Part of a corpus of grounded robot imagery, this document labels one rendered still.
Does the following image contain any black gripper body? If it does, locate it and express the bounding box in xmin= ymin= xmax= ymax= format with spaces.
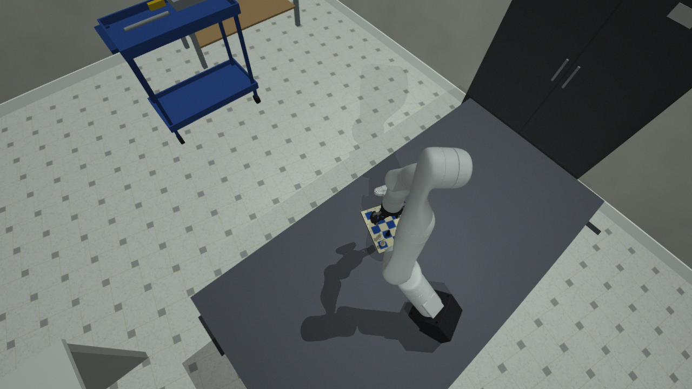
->
xmin=380 ymin=204 xmax=400 ymax=216

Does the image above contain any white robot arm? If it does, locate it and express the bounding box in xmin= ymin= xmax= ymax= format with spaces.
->
xmin=374 ymin=147 xmax=473 ymax=318

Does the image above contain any blue and cream chessboard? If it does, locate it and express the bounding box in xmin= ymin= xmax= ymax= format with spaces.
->
xmin=361 ymin=205 xmax=401 ymax=253

